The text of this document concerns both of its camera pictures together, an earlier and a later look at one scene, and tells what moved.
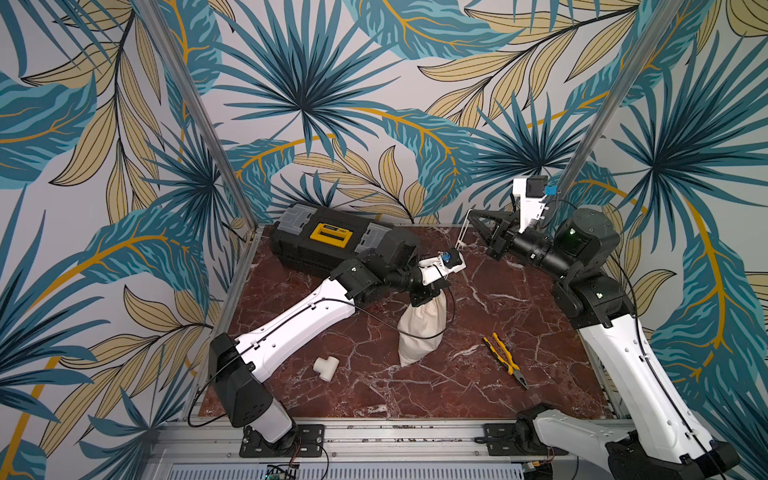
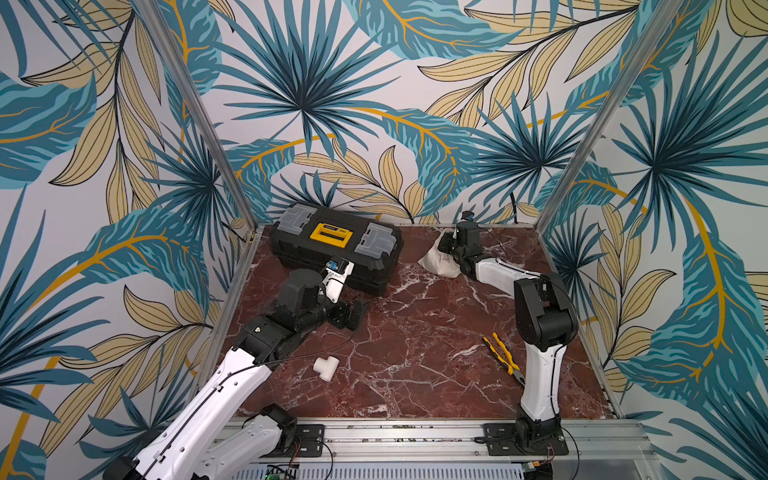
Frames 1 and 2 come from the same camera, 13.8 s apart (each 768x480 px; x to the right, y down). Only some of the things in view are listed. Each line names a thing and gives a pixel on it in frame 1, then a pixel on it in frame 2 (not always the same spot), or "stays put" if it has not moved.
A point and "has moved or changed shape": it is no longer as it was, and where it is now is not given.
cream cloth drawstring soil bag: [421, 329] has moved or changed shape
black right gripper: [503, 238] to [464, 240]
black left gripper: [428, 292] to [342, 320]
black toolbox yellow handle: [314, 239] stays put
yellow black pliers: [512, 366] stays put
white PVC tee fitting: [326, 367] stays put
